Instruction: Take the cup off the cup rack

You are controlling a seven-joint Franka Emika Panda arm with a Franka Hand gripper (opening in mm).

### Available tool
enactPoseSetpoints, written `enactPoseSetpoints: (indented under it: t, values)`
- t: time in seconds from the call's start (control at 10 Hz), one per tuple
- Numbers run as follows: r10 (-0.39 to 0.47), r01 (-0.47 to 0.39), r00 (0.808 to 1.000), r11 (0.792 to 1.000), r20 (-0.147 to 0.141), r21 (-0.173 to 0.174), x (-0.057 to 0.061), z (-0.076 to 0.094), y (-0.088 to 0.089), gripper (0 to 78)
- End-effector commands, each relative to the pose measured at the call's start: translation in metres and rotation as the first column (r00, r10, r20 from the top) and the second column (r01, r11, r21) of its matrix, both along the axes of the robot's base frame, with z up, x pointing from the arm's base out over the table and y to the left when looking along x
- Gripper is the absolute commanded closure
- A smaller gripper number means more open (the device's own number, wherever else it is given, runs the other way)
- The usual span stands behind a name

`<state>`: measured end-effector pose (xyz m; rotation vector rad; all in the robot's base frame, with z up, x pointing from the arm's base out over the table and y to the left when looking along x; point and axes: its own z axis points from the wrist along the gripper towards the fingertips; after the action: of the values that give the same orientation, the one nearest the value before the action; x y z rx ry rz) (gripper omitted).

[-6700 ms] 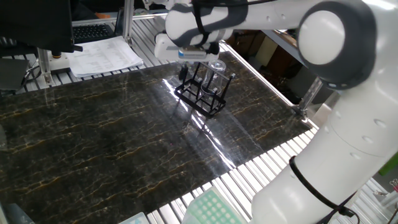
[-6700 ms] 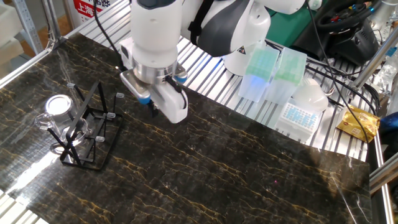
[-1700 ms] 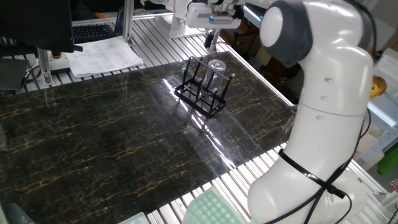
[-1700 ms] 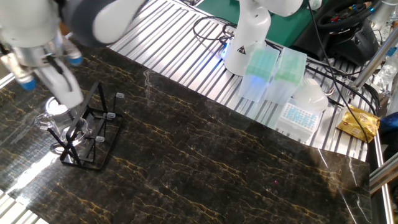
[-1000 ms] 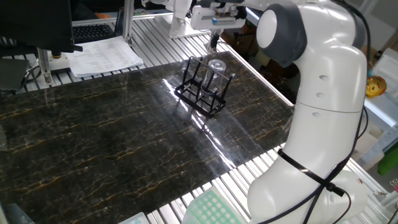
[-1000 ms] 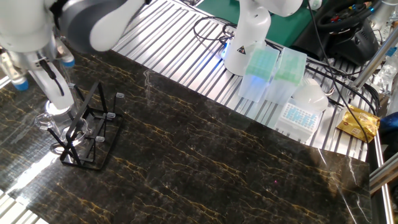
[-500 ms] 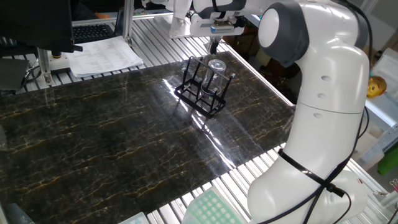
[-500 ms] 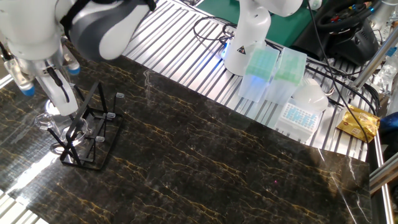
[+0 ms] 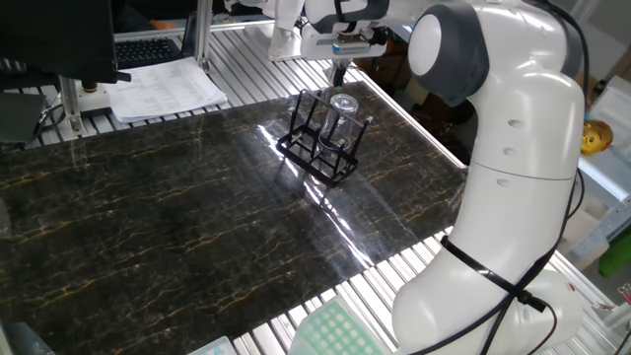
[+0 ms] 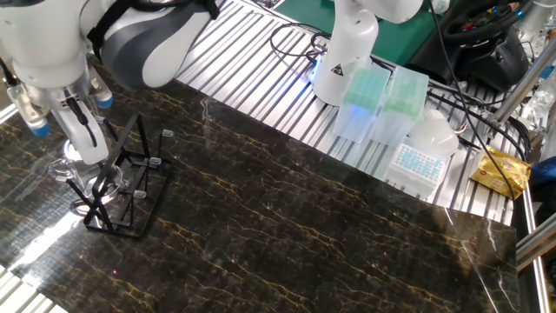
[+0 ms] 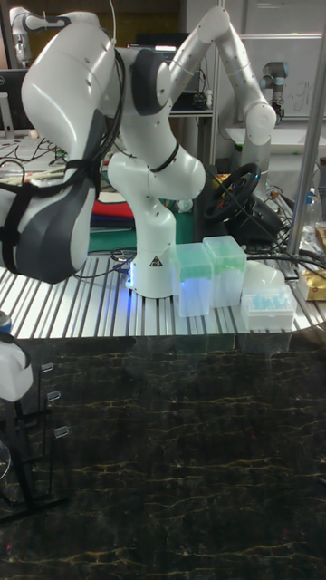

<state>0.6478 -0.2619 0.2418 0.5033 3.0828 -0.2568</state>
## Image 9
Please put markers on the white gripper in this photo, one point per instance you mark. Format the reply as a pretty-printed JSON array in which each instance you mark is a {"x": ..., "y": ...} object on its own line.
[{"x": 308, "y": 47}]

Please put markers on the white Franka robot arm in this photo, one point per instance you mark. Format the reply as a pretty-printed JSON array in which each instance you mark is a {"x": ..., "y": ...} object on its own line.
[{"x": 517, "y": 148}]

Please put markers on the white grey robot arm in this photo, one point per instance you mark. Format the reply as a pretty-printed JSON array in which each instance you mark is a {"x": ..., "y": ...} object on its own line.
[{"x": 286, "y": 29}]

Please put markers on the silver wrist module blue tape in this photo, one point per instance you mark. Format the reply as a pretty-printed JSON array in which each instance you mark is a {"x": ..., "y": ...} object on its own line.
[{"x": 362, "y": 48}]

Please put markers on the white paper stack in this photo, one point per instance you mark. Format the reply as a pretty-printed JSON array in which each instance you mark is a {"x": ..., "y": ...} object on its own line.
[{"x": 162, "y": 89}]

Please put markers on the orange small object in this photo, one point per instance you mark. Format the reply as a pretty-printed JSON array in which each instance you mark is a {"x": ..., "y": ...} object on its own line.
[{"x": 162, "y": 24}]

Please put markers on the black keyboard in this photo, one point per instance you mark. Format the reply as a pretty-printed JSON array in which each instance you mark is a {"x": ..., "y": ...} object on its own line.
[{"x": 148, "y": 51}]

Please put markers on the black marble pattern mat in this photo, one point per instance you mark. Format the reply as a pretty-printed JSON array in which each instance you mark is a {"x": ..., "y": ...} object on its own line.
[{"x": 172, "y": 222}]

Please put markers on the green pipette tip box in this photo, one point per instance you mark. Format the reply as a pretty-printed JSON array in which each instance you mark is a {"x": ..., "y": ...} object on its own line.
[{"x": 335, "y": 330}]

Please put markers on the golden piggy bank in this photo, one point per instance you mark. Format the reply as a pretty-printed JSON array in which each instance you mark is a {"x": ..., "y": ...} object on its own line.
[{"x": 596, "y": 138}]

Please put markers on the black monitor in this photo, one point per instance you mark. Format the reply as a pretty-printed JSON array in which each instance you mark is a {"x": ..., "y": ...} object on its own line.
[{"x": 49, "y": 34}]

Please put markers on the white translucent plastic box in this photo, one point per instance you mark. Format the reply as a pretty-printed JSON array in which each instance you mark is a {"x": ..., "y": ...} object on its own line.
[{"x": 214, "y": 347}]

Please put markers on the green plastic bin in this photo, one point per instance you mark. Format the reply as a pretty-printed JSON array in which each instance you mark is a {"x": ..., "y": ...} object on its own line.
[{"x": 616, "y": 256}]

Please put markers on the aluminium frame post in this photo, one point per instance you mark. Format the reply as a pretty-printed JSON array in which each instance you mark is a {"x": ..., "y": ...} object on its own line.
[
  {"x": 203, "y": 34},
  {"x": 71, "y": 106}
]

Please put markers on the grey perforated shelf post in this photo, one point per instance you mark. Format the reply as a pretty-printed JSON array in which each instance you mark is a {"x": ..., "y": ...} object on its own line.
[{"x": 618, "y": 219}]

